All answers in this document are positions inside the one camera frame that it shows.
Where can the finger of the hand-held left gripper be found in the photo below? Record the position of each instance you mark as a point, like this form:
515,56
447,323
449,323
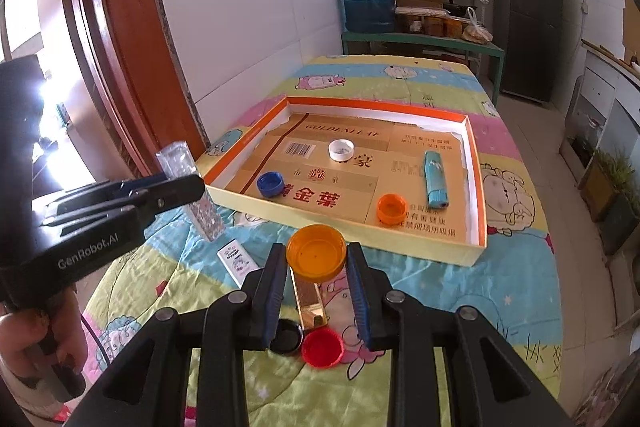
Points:
175,194
140,187

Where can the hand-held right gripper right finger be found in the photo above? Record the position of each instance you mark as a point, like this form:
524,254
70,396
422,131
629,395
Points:
356,297

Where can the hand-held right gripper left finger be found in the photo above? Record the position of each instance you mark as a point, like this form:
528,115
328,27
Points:
272,287

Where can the clear plastic blister pack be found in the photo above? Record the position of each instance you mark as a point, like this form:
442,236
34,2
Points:
175,159

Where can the gold rectangular box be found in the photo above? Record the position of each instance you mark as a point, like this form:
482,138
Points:
310,302

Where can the white printed small box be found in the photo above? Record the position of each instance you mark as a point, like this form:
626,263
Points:
235,259

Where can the orange bottle cap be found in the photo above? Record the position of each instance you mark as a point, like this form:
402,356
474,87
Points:
391,210
316,254

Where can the black bottle cap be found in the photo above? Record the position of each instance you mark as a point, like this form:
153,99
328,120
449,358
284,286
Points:
287,339

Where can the red bottle cap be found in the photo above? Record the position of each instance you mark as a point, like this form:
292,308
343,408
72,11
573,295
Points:
322,348

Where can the shallow orange-rimmed cardboard box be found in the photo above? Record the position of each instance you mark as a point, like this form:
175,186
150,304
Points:
425,252

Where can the blue bottle cap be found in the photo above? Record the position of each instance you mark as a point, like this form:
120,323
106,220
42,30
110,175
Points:
270,184

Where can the light blue lighter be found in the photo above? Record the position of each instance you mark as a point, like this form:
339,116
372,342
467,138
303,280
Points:
436,179

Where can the white bottle cap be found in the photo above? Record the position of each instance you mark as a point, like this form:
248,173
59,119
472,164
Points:
341,150

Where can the person's left hand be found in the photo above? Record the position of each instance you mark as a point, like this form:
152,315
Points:
20,342

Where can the printed cardboard liner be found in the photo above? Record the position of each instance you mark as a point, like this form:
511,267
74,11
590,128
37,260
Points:
350,192

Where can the cartoon printed blanket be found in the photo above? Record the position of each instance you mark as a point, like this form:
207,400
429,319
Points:
475,297

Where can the green metal table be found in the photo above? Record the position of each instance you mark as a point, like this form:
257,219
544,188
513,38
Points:
415,39

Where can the yellow planter with plant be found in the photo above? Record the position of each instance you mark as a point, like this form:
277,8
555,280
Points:
600,192

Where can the colourful printed bag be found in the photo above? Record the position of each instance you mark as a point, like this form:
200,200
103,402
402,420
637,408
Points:
610,392

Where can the dark planter with plant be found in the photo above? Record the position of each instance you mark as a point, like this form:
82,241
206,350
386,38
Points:
622,227

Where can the amber food jar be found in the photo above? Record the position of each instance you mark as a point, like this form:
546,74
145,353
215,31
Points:
410,25
434,27
454,28

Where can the plastic bag of food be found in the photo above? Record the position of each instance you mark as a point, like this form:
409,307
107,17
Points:
477,33

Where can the black cooking pot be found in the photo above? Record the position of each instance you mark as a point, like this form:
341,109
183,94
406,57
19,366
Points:
457,9

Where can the white kitchen counter cabinet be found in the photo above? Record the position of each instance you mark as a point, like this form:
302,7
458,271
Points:
595,97

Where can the dark grey refrigerator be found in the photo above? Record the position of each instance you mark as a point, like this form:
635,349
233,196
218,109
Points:
525,32

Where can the wooden door frame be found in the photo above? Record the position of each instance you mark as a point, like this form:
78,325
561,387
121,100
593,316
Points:
130,32

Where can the cardboard sheet on wall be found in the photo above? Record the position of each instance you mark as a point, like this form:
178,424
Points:
632,27

